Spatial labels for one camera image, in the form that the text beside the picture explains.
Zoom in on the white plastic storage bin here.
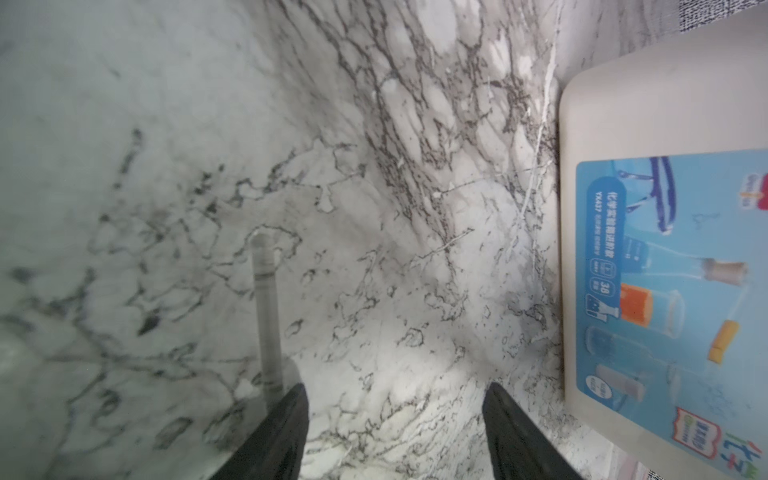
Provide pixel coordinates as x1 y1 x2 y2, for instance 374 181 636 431
559 3 767 479

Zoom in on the white glass stirring rod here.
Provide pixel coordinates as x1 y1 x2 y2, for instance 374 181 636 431
250 233 284 411

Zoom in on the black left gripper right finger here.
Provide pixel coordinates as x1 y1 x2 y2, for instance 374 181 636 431
482 382 581 480

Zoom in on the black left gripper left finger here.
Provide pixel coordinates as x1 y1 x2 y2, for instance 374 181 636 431
210 383 309 480

